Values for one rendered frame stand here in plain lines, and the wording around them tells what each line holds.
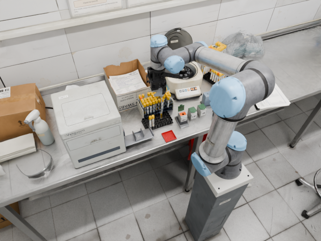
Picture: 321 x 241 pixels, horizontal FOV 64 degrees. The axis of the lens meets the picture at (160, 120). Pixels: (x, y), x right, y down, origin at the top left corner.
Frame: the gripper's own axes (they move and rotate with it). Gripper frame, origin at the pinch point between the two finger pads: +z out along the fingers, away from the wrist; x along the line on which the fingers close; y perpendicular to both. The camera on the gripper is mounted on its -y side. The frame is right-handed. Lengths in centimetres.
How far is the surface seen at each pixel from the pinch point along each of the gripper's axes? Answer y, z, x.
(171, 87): -15.6, 14.6, -18.0
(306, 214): -96, 103, 71
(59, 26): 39, -24, -47
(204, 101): -29.5, 16.1, 0.0
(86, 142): 44.7, 2.3, 13.0
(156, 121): 3.1, 19.6, 1.1
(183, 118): -10.8, 15.3, 8.2
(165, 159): -16, 109, -22
